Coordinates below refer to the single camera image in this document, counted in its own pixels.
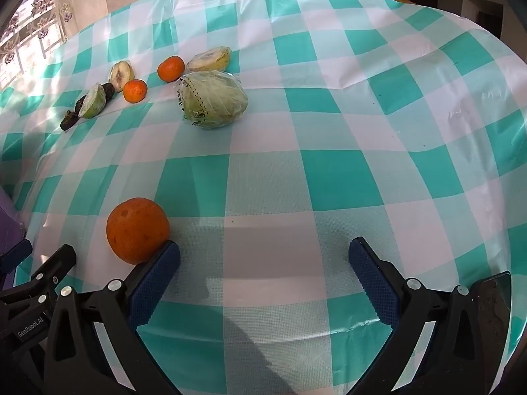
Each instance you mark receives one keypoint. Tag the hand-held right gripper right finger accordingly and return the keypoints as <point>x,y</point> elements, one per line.
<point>372,284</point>

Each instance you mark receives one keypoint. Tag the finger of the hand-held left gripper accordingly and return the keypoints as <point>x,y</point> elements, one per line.
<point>14,253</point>
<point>61,257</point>

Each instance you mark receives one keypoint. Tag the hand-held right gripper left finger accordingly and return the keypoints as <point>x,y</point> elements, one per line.
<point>158,279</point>

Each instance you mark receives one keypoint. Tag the purple cardboard box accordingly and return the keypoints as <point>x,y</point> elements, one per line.
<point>8,222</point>

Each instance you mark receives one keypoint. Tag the large orange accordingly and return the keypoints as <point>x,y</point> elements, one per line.
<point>138,230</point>

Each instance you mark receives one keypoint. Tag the green fruit half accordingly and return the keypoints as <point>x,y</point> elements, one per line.
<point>92,101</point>

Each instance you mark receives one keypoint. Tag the small tangerine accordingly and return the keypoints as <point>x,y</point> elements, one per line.
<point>135,91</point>
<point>171,69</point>

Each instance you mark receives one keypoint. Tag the green cabbage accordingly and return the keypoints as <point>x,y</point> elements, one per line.
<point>214,98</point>

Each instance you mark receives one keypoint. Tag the yellow-green fruit half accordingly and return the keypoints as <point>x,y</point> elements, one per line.
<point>209,59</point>

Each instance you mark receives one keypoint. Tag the teal checkered tablecloth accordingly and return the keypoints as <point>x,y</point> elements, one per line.
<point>267,181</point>

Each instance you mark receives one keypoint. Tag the wrapped pale fruit half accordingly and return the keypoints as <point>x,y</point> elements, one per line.
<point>120,75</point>

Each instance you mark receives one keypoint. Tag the barred window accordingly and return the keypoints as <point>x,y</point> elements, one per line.
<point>20,55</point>

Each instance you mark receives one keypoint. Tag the floral lace curtain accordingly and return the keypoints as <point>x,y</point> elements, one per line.
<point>41,8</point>

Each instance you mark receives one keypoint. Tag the dark wooden door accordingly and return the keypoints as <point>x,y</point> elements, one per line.
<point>490,20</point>

